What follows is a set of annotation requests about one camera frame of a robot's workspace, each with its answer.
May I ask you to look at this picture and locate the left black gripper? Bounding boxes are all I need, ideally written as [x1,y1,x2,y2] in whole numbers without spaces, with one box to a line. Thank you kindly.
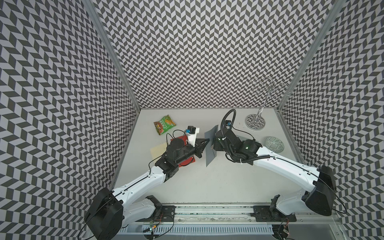
[175,137,210,165]

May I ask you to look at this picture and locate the dark grey envelope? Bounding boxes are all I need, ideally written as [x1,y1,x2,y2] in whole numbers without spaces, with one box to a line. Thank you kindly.
[205,125,218,167]

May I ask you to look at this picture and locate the red envelope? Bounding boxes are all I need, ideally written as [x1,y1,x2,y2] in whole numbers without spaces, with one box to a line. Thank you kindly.
[169,136,195,167]

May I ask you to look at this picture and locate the cream yellow envelope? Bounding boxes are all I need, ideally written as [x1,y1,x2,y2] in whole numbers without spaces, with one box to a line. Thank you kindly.
[150,143,168,160]

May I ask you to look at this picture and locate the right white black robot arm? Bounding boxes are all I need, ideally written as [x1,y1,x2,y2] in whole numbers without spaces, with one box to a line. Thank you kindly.
[214,131,337,216]

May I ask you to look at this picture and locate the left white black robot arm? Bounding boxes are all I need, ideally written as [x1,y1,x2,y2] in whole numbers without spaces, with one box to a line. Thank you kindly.
[84,139,210,240]

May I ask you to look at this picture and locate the green snack bag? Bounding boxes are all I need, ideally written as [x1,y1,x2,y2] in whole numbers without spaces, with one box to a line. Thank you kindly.
[154,115,176,136]

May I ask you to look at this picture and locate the green patterned ceramic dish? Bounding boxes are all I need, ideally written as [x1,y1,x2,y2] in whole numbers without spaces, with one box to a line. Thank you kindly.
[264,137,285,154]

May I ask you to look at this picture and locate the chrome jewellery stand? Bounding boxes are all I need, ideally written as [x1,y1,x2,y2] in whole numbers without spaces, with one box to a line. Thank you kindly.
[245,78,289,130]

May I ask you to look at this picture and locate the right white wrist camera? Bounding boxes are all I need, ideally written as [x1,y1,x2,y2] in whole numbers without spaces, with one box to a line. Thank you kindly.
[225,120,233,130]

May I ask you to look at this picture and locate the aluminium front rail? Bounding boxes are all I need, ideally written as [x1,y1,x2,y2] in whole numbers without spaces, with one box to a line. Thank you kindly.
[89,202,340,226]

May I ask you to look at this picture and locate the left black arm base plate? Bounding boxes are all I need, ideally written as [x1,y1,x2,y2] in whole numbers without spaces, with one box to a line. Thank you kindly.
[147,196,176,223]

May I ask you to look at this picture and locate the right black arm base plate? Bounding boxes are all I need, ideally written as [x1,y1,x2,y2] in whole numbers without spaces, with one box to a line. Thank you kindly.
[251,195,297,222]

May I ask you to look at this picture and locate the left circuit board with wires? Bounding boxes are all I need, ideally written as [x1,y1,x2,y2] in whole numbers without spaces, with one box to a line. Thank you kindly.
[143,222,175,240]

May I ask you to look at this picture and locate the circuit board with wires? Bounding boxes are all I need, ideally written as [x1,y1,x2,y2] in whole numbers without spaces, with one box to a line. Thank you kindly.
[272,222,294,240]
[143,222,175,240]

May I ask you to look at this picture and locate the right circuit board with wires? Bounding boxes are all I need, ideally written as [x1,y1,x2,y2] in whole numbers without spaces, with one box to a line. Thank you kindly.
[272,222,294,240]

